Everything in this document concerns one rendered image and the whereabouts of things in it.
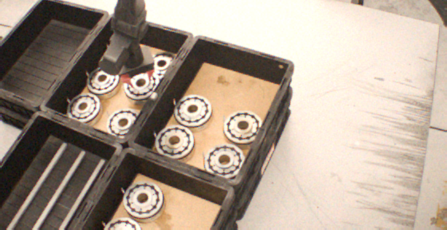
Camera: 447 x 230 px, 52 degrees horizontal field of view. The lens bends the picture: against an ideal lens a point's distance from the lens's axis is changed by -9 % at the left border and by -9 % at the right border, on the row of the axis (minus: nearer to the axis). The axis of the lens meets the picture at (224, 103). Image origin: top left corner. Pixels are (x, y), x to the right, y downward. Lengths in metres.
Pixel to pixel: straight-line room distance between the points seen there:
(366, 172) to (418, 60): 0.49
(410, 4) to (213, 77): 1.82
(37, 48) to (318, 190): 1.02
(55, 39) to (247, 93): 0.69
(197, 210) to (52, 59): 0.73
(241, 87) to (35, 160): 0.62
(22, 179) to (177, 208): 0.46
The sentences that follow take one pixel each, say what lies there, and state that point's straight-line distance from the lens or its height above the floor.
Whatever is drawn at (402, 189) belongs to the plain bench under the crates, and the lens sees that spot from 1.44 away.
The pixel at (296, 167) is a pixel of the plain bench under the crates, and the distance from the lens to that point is 1.43.
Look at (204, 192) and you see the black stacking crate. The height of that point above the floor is 0.87.
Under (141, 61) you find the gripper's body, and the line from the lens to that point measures 1.30.
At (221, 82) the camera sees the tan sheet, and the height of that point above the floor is 0.83.
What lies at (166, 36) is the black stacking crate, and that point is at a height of 0.90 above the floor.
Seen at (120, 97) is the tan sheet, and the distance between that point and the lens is 1.46.
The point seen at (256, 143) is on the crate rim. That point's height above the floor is 0.93.
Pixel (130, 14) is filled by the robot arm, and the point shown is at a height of 1.21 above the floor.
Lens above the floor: 1.95
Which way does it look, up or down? 54 degrees down
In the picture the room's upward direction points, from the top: 7 degrees counter-clockwise
